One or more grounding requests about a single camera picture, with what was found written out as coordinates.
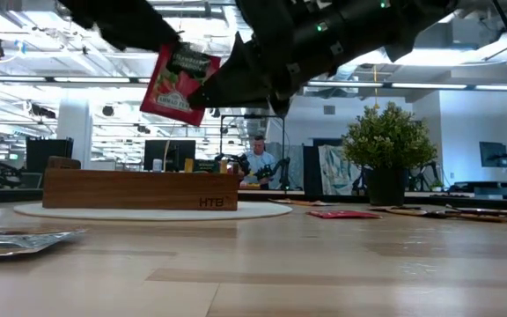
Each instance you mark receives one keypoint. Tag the white round woven placemat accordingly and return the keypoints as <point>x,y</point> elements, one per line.
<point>148,215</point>

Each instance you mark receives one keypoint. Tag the patterned white cloth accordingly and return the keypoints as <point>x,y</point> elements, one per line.
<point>337,171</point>

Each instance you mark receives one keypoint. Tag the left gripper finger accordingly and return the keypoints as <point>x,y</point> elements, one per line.
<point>143,31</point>

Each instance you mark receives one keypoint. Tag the person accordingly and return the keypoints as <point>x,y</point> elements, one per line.
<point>259,165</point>

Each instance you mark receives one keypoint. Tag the black computer monitor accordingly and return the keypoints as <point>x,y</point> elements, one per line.
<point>170,152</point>

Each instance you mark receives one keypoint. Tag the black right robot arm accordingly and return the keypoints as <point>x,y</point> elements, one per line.
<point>394,22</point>

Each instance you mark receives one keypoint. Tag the red strawberry tea bag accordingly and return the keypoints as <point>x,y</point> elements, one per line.
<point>343,215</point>
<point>170,97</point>

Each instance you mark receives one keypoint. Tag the black partition panel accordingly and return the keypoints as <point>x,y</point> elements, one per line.
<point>49,154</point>

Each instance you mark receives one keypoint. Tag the long ceiling light strip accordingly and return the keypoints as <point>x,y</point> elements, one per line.
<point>429,86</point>

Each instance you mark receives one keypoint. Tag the wooden tea box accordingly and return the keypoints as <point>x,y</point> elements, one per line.
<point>139,191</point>

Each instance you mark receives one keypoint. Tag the monitor on arm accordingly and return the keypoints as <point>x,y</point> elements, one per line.
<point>493,154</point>

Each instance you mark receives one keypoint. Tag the black metal frame stand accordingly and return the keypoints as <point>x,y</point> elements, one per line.
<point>253,116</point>

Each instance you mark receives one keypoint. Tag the black round ceiling speaker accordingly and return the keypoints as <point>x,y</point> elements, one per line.
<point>108,110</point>

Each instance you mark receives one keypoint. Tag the orange mango tea bag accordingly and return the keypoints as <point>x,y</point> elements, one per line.
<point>319,203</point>

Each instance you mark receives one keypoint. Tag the potted green plant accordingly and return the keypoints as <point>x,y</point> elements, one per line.
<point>387,136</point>

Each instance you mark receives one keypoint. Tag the black metal table frame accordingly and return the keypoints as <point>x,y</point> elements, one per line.
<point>16,195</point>

